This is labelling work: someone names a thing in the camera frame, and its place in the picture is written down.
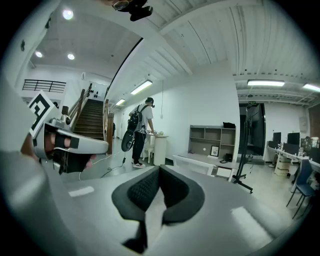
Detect black balcony railing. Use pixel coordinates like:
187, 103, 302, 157
22, 78, 67, 94

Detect black cable with adapter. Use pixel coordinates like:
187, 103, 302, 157
100, 149, 127, 179

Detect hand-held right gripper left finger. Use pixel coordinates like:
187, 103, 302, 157
62, 164, 161, 255

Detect black telephone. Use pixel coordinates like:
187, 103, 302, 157
219, 153, 234, 165

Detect grey wooden desk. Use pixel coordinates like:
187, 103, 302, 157
177, 151, 241, 183

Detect grey desktop shelf unit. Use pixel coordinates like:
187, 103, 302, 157
188, 124, 238, 161

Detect white carved-leg table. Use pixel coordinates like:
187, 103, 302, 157
141, 134, 157, 161

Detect person's white shirt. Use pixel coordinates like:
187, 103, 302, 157
0, 77, 83, 256

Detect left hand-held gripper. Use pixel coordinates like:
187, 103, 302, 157
26, 90, 110, 161

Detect person's left forearm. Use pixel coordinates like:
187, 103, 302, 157
20, 134, 41, 162

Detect black computer monitor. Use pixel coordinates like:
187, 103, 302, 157
282, 142, 301, 155
286, 132, 301, 145
272, 132, 283, 147

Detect blue chair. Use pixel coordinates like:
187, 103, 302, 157
285, 158, 318, 221

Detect grey wall cabinet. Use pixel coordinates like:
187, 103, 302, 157
298, 115, 309, 134

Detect person's left hand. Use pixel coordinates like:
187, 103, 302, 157
44, 131, 97, 175

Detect black oval hanging device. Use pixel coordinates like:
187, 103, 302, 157
120, 129, 136, 153

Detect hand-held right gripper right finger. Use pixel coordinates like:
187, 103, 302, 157
149, 164, 284, 256

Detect white cable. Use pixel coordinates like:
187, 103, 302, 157
78, 149, 116, 181

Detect dark wooden staircase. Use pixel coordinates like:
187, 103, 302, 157
61, 83, 115, 155

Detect black head-mounted camera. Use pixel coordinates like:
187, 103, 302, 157
128, 0, 154, 22

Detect stacked pale boxes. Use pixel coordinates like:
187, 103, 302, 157
274, 154, 292, 177

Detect person's glasses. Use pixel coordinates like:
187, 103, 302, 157
112, 0, 131, 12

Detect black screen floor stand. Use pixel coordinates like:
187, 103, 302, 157
232, 104, 267, 195

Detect long white office desk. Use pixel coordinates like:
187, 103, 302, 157
265, 145, 320, 176

